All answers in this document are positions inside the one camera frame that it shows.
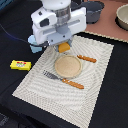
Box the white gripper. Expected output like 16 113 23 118
31 7 86 46

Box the orange bread loaf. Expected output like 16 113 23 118
58 42 70 53

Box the yellow butter box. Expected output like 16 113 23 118
10 60 31 71

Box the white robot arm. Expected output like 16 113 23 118
31 0 86 46

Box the round wooden plate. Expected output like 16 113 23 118
55 55 82 78

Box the dark grey cooking pot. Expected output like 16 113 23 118
83 1 104 24

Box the pink stove mat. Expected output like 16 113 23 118
85 0 128 43

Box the beige woven placemat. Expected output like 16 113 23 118
13 36 113 128

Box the cream bowl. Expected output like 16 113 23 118
116 4 128 30

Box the fork with orange handle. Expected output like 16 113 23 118
43 70 84 89

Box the black cable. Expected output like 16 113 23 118
0 22 34 44

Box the knife with orange handle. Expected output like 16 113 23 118
77 55 97 63

